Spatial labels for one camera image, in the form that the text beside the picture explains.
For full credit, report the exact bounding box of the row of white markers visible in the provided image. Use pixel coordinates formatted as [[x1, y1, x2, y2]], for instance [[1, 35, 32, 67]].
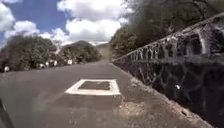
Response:
[[3, 58, 74, 73]]

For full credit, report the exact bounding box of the dark stone wall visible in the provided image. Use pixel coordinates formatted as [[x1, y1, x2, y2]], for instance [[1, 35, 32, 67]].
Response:
[[111, 13, 224, 128]]

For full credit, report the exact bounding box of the dirt verge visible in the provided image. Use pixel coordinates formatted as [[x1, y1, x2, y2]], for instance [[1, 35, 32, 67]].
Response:
[[109, 63, 214, 128]]

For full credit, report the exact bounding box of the grey asphalt road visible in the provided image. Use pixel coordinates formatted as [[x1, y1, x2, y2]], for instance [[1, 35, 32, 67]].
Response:
[[0, 61, 188, 128]]

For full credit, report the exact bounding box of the row of green trees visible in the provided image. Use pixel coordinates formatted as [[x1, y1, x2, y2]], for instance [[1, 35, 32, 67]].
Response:
[[0, 34, 103, 73]]

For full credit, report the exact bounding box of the white painted square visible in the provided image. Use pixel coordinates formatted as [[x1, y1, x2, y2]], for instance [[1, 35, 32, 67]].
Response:
[[65, 78, 122, 97]]

